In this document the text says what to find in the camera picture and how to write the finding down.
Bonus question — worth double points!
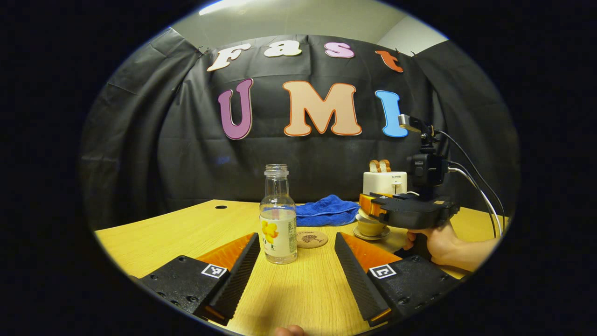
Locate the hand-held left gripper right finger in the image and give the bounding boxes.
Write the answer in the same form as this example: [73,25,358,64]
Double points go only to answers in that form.
[334,231,461,328]

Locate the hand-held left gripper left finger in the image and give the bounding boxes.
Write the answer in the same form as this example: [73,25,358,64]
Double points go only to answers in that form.
[128,232,261,326]

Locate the cream ceramic teacup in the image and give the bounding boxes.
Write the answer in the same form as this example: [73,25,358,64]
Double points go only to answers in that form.
[356,218,389,237]

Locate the round cork coaster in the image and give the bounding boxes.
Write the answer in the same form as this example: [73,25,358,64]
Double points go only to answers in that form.
[296,229,329,249]

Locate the clear glass water bottle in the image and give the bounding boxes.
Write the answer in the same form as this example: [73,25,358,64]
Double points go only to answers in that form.
[259,164,298,265]

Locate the cream teacup saucer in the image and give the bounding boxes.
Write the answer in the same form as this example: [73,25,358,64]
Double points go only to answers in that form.
[353,225,391,241]

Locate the cream toaster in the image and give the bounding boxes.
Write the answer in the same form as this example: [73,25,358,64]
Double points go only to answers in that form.
[363,171,408,196]

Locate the blue towel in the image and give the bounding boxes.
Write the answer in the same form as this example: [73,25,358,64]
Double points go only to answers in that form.
[296,195,361,227]

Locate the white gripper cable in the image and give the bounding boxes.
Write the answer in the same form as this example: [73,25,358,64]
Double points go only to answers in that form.
[447,167,503,236]

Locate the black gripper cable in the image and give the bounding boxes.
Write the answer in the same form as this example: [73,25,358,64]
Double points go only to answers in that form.
[437,130,508,221]

